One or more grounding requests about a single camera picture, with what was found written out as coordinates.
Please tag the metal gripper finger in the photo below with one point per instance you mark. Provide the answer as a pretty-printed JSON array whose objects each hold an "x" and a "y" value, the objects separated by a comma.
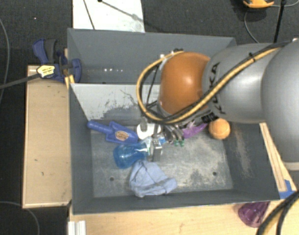
[
  {"x": 157, "y": 153},
  {"x": 144, "y": 124}
]

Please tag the purple plastic toy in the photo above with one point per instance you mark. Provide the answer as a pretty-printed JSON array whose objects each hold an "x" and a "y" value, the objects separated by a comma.
[{"x": 192, "y": 131}]

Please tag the light blue cloth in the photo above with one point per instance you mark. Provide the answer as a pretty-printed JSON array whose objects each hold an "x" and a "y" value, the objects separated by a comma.
[{"x": 149, "y": 180}]

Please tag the blue toy trowel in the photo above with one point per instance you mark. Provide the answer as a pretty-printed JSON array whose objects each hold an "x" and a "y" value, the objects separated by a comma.
[{"x": 115, "y": 133}]

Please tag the blue spray bottle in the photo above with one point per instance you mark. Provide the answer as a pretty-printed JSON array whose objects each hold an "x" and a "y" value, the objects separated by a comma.
[{"x": 126, "y": 155}]

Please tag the grey metal bin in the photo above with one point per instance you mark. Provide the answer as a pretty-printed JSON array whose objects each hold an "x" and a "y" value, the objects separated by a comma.
[{"x": 195, "y": 160}]

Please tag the orange ball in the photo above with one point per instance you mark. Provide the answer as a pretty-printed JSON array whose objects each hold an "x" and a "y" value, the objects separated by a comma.
[{"x": 219, "y": 129}]

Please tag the pale wood board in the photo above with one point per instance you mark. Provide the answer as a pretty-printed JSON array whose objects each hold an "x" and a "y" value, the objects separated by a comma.
[{"x": 47, "y": 141}]

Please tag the purple clear cup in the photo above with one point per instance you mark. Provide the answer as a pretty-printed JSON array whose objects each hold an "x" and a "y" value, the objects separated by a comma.
[{"x": 252, "y": 214}]

